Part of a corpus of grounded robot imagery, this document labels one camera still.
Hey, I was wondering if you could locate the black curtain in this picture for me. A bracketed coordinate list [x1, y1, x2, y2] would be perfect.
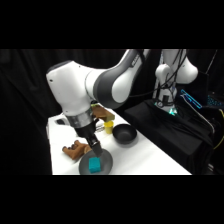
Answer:
[0, 49, 224, 176]

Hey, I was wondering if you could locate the black robot stand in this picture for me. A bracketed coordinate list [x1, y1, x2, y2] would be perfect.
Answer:
[123, 99, 216, 176]

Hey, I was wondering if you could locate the blue cube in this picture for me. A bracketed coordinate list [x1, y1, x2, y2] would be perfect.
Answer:
[88, 157, 102, 174]

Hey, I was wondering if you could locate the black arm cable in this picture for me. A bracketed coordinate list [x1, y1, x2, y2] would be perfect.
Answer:
[129, 49, 186, 108]

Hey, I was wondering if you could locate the yellow cable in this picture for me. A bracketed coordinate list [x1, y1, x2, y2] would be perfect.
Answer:
[213, 109, 224, 151]

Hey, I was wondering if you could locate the black bowl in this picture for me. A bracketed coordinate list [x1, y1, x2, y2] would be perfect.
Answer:
[112, 123, 138, 145]

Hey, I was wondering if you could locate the yellow cup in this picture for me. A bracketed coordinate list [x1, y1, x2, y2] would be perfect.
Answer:
[103, 120, 115, 135]

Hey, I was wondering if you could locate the blue lit device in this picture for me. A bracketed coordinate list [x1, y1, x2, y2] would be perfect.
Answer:
[181, 88, 204, 110]

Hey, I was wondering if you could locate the brown plush toy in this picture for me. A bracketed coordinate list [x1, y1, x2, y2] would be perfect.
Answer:
[61, 139, 93, 161]

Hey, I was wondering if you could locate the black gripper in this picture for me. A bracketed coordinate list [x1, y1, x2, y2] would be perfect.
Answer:
[74, 123, 102, 157]

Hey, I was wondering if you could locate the grey bowl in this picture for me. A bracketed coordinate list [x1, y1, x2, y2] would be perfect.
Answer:
[78, 148, 114, 176]

